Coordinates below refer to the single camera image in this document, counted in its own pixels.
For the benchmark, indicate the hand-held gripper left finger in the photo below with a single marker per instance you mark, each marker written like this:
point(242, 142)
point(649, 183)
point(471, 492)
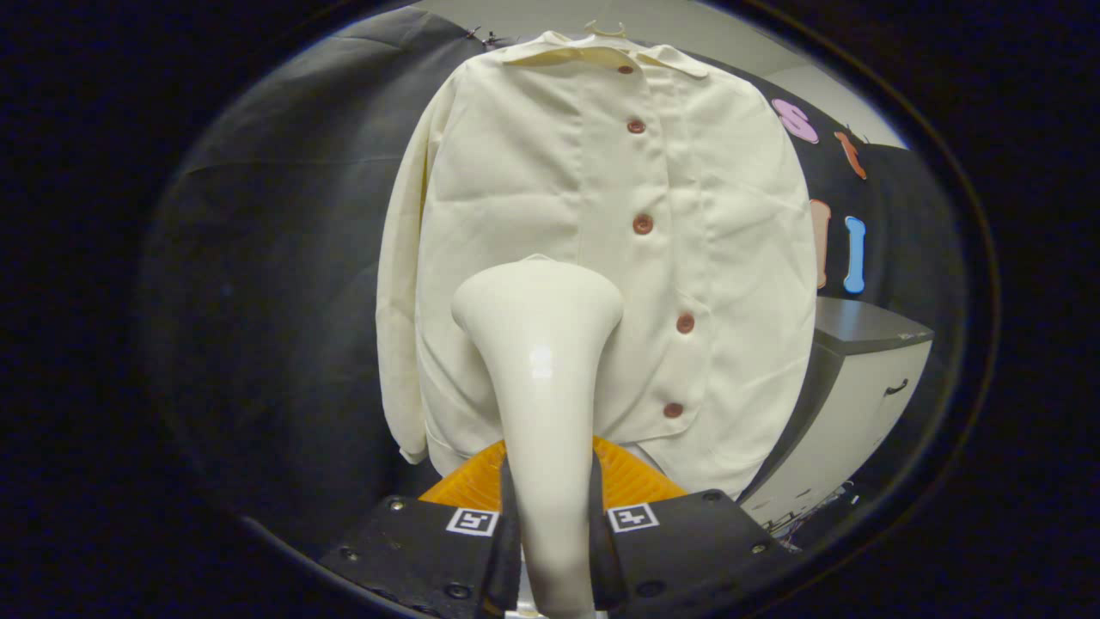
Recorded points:
point(509, 559)

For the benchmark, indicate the cream button shirt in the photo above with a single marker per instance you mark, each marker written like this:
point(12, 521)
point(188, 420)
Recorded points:
point(533, 172)

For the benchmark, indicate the white clothes hanger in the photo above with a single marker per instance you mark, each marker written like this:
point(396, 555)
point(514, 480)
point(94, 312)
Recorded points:
point(606, 32)

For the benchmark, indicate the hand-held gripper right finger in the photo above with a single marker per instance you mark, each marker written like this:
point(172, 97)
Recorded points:
point(601, 559)

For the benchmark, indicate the white garment steamer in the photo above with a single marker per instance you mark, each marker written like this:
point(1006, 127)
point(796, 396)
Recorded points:
point(541, 361)

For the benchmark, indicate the white cabinet with grey top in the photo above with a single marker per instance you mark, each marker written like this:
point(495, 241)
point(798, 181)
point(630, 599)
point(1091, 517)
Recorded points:
point(851, 404)

